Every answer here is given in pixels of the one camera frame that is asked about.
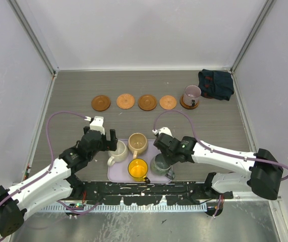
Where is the grey ceramic mug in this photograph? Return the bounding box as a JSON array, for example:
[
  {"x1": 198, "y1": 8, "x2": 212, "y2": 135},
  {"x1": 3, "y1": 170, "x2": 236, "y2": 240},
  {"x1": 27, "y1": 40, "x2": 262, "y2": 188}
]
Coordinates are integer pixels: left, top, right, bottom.
[{"x1": 150, "y1": 154, "x2": 176, "y2": 180}]

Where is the dark wooden coaster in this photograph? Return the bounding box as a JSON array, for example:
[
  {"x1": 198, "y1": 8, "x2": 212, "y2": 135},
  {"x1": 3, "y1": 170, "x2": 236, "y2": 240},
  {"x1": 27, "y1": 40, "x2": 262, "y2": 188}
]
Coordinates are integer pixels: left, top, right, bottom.
[
  {"x1": 180, "y1": 95, "x2": 199, "y2": 109},
  {"x1": 138, "y1": 94, "x2": 157, "y2": 111},
  {"x1": 91, "y1": 95, "x2": 111, "y2": 111}
]

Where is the light woven coaster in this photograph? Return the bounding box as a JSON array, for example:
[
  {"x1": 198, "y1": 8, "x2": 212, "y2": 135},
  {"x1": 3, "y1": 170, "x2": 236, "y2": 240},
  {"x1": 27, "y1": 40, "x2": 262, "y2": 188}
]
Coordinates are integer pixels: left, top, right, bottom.
[
  {"x1": 159, "y1": 95, "x2": 177, "y2": 110},
  {"x1": 117, "y1": 93, "x2": 135, "y2": 109}
]

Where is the purple glass mug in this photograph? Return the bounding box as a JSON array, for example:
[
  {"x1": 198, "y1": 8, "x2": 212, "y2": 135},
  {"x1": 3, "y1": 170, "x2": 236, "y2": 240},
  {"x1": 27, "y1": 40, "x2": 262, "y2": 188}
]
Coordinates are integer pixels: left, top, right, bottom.
[{"x1": 183, "y1": 85, "x2": 201, "y2": 107}]

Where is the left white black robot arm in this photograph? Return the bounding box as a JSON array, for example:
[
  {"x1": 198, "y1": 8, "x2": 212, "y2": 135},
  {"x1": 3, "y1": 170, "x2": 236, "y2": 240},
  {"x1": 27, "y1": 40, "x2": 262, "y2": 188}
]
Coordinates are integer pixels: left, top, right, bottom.
[{"x1": 0, "y1": 127, "x2": 118, "y2": 239}]

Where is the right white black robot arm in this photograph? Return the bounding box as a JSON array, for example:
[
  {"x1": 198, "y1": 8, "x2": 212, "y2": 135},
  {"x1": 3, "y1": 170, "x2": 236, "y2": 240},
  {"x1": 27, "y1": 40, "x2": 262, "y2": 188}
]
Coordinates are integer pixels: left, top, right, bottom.
[{"x1": 153, "y1": 133, "x2": 283, "y2": 200}]

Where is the white ceramic mug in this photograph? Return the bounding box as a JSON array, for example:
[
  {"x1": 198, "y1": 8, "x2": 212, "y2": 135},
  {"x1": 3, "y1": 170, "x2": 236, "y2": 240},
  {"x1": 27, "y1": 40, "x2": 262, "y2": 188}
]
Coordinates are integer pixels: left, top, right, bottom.
[{"x1": 107, "y1": 141, "x2": 128, "y2": 166}]

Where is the beige ceramic mug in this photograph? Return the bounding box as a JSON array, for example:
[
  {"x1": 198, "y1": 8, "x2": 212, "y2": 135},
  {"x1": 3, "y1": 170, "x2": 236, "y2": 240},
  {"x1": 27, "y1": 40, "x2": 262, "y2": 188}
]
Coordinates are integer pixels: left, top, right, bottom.
[{"x1": 128, "y1": 133, "x2": 148, "y2": 159}]

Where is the lilac plastic tray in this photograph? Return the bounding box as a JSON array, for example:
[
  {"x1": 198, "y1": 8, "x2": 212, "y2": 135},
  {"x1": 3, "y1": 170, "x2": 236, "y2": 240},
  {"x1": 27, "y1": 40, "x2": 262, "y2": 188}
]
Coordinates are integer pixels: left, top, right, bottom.
[{"x1": 107, "y1": 139, "x2": 171, "y2": 184}]

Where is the yellow glass mug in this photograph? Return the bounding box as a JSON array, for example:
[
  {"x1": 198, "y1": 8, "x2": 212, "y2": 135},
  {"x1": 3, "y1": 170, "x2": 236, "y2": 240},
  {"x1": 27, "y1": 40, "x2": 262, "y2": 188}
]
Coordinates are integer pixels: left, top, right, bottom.
[{"x1": 128, "y1": 158, "x2": 151, "y2": 184}]

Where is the dark blue folded cloth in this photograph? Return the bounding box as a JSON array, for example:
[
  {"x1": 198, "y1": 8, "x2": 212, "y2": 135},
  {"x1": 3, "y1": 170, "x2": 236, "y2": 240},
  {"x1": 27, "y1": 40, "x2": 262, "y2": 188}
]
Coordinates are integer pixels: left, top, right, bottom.
[{"x1": 198, "y1": 69, "x2": 234, "y2": 101}]

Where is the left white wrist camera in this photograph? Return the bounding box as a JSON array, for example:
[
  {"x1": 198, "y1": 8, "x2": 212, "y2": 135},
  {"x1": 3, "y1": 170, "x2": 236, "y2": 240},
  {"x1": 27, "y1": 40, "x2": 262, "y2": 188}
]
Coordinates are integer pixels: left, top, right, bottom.
[{"x1": 85, "y1": 116, "x2": 105, "y2": 135}]

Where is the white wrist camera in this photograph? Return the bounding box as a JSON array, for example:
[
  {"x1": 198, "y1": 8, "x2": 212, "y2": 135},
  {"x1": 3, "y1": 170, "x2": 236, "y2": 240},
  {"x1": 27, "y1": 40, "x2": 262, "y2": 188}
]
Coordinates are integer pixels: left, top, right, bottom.
[
  {"x1": 152, "y1": 127, "x2": 172, "y2": 137},
  {"x1": 85, "y1": 116, "x2": 105, "y2": 135}
]

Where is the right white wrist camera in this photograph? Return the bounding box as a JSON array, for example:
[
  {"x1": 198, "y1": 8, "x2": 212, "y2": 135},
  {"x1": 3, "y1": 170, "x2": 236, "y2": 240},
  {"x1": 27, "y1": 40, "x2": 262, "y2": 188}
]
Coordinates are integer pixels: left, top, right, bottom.
[{"x1": 152, "y1": 127, "x2": 172, "y2": 137}]

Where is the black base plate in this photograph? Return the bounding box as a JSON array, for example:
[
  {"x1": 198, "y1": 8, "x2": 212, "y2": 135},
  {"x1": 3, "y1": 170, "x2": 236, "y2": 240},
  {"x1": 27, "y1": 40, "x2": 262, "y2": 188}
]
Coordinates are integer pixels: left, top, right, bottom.
[{"x1": 78, "y1": 180, "x2": 235, "y2": 206}]

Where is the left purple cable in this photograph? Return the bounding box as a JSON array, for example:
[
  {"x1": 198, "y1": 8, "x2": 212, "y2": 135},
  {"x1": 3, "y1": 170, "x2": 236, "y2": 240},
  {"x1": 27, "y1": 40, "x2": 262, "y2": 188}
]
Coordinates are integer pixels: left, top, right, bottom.
[{"x1": 0, "y1": 111, "x2": 101, "y2": 241}]

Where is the purple cable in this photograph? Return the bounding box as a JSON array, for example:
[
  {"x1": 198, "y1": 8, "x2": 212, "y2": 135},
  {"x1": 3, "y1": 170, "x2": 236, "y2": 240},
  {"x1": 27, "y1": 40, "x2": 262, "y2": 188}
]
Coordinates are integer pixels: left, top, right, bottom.
[
  {"x1": 153, "y1": 109, "x2": 288, "y2": 217},
  {"x1": 0, "y1": 111, "x2": 101, "y2": 241}
]

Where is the slotted cable duct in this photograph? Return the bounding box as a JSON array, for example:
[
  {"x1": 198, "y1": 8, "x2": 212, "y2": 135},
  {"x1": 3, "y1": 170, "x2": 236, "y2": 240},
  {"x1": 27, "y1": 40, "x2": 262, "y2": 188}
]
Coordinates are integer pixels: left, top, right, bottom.
[{"x1": 40, "y1": 203, "x2": 207, "y2": 213}]

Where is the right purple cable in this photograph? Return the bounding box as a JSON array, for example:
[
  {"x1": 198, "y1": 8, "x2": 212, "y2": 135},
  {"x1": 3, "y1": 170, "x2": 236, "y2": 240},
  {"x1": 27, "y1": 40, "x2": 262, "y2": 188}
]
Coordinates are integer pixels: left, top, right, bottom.
[{"x1": 153, "y1": 109, "x2": 288, "y2": 217}]

